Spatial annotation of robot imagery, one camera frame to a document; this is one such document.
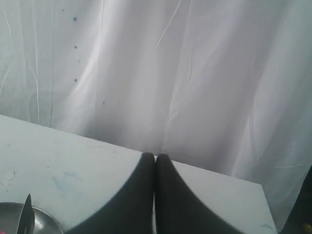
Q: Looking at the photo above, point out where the round steel tray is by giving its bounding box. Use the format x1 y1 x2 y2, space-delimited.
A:
0 202 63 234

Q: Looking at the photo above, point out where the white backdrop cloth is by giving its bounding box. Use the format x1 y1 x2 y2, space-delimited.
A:
0 0 312 231

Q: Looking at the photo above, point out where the dark object at right edge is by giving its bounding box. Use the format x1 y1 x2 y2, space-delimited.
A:
280 169 312 234

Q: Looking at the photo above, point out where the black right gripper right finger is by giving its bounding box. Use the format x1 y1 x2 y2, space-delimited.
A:
155 154 240 234

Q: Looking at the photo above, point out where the black knife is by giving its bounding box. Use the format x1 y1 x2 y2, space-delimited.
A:
16 194 35 234

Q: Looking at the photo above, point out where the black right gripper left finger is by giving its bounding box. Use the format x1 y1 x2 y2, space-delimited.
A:
66 153 155 234

